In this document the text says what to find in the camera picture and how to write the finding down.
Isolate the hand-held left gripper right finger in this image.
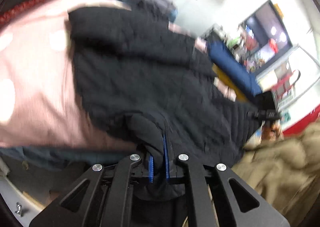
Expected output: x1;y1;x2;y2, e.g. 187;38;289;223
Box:
162;134;291;227

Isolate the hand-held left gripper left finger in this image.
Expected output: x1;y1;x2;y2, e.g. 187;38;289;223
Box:
29;154;154;227

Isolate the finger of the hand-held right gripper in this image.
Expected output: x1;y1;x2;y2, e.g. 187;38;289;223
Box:
247;109;281;121

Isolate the black quilted jacket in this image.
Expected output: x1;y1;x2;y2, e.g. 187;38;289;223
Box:
67;0;266;200

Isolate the white and red cabinet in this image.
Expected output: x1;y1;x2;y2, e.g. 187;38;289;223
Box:
257;44;320;138

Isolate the navy blue cloth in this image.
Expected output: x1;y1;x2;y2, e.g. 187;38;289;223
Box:
207;39;263;98

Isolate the tan fur coat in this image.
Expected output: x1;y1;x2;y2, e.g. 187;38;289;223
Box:
231;123;320;224

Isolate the television screen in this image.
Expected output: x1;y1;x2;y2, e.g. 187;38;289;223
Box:
238;0;293;68

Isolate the metal wing bolt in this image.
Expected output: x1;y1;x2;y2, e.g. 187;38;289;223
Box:
14;201;26;217

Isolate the pink polka dot bed sheet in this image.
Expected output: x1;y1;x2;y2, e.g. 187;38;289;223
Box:
0;0;141;149

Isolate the red floral cloth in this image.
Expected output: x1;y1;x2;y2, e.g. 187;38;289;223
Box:
0;0;58;26

